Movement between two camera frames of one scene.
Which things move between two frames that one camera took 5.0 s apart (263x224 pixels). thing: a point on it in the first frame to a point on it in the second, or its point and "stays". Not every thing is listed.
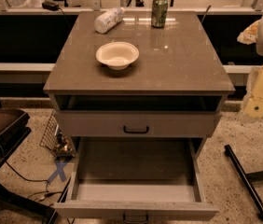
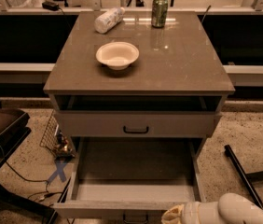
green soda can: x=159 y=11 stays
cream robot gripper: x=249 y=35 to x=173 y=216
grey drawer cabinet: x=138 y=94 stays
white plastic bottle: x=106 y=21 stays
